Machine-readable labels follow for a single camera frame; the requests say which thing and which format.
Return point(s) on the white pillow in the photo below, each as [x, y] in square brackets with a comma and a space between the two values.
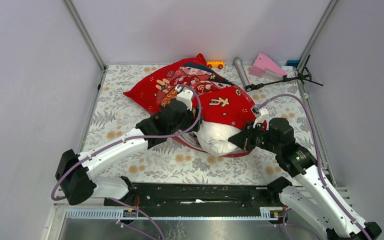
[213, 138]

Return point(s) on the black tripod stand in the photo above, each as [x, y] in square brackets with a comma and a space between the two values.
[302, 75]

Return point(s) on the red cartoon print pillowcase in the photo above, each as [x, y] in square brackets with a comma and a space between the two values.
[222, 101]

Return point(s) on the floral fern print sheet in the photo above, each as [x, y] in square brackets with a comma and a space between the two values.
[171, 162]

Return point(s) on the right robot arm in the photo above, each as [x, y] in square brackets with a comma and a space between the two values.
[327, 212]

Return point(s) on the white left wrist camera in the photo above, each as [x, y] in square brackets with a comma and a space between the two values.
[185, 95]

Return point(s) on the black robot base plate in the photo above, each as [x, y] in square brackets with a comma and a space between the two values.
[170, 195]

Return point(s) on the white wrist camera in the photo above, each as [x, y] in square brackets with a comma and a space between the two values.
[185, 95]
[261, 114]

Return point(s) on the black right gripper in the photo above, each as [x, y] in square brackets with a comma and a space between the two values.
[243, 139]

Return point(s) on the blue block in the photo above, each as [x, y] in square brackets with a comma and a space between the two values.
[292, 63]

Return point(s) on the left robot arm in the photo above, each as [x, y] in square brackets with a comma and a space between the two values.
[78, 174]

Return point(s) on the slotted aluminium rail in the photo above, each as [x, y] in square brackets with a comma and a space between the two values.
[178, 213]

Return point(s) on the right aluminium frame post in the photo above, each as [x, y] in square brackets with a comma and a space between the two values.
[319, 27]

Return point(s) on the yellow toy car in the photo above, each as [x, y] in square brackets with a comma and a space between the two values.
[215, 64]

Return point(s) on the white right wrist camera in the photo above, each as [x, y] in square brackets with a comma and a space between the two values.
[261, 114]

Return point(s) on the silver microphone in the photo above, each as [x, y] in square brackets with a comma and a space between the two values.
[238, 64]

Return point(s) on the left aluminium frame post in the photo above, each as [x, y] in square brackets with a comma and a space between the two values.
[77, 20]

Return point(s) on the aluminium frame post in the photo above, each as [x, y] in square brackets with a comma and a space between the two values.
[77, 20]
[319, 27]

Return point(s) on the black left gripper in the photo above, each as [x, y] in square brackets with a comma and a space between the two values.
[190, 120]

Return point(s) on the pink wedge block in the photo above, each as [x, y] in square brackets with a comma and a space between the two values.
[265, 66]

